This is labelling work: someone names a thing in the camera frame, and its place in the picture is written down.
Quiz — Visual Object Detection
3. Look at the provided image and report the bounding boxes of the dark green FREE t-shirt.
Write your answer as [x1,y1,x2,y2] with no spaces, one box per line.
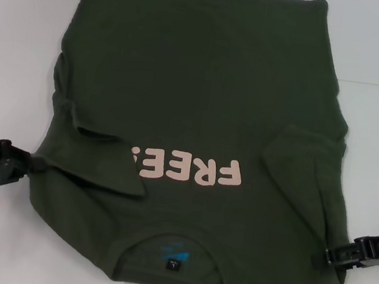
[12,0,379,284]

